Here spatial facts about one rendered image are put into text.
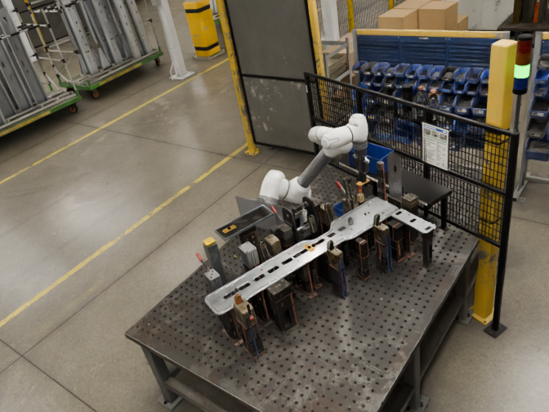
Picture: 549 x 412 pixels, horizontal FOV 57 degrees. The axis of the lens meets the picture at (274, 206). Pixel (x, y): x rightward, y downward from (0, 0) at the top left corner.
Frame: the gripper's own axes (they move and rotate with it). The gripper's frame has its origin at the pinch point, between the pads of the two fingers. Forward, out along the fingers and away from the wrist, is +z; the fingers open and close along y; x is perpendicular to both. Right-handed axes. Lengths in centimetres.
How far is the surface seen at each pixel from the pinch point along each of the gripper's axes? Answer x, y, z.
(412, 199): 25.7, 16.8, 23.2
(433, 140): 54, 9, -5
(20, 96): -100, -730, 75
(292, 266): -65, 6, 29
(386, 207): 14.8, 4.2, 28.9
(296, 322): -77, 20, 56
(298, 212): -40.1, -16.6, 13.3
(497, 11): 596, -318, 86
